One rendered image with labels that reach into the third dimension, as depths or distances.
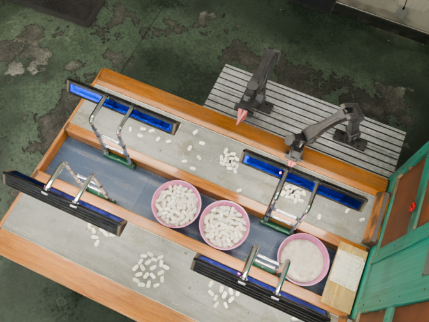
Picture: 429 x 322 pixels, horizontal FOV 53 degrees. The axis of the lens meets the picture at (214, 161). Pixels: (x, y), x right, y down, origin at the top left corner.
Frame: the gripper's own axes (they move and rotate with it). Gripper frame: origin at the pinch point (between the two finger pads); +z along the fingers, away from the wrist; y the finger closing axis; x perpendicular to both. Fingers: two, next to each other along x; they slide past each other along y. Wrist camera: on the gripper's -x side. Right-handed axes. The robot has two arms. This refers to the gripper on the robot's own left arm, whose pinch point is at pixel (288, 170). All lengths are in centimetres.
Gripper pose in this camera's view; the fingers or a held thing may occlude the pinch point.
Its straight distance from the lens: 241.8
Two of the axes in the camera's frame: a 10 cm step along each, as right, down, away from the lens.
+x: 2.5, -2.4, 9.4
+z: -3.1, 8.9, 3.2
